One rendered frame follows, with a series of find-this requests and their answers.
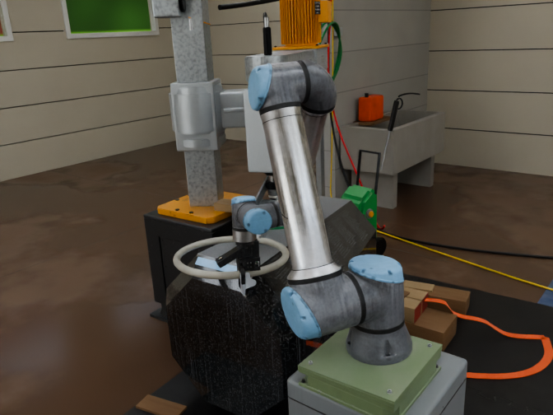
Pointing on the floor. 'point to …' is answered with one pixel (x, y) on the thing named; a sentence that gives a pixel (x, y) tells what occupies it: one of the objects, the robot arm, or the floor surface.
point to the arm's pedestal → (430, 404)
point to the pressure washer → (367, 200)
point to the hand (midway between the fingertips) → (240, 289)
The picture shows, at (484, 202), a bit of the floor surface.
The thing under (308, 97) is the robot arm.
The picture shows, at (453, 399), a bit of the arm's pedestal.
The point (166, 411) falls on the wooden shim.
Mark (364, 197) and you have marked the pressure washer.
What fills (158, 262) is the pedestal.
